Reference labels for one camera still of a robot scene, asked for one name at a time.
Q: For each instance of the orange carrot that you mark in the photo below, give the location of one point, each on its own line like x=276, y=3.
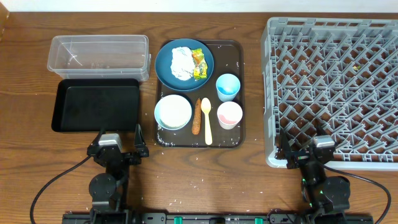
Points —
x=196, y=125

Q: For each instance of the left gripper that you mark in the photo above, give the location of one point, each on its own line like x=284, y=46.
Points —
x=142, y=150

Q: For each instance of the grey dishwasher rack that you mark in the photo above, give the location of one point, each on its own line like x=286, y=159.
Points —
x=340, y=74

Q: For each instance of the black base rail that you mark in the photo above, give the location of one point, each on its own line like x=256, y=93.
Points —
x=273, y=217

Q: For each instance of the white tissue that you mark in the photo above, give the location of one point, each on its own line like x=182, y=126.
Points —
x=182, y=63

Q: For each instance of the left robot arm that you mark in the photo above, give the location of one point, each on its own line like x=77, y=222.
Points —
x=109, y=189

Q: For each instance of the dark brown serving tray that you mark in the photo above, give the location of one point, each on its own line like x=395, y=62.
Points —
x=228, y=58

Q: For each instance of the black rectangular tray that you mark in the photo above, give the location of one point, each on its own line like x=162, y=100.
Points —
x=90, y=105

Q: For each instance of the yellow plastic spoon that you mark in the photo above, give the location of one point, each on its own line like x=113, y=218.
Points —
x=206, y=108

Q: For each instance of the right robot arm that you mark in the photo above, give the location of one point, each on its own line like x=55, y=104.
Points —
x=328, y=196

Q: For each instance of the yellow snack wrapper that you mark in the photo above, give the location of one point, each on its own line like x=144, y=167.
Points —
x=201, y=67

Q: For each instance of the pink cup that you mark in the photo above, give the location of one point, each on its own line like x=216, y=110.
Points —
x=229, y=114

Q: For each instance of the dark blue plate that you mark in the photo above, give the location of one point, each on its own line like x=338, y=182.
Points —
x=164, y=60

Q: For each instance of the clear plastic bin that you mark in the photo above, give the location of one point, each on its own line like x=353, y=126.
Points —
x=100, y=56

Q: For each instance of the light blue cup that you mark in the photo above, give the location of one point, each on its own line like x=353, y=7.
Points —
x=227, y=86

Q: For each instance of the light blue bowl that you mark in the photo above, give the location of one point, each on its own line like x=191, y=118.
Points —
x=173, y=112

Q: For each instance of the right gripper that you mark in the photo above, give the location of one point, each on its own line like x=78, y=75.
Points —
x=298, y=158

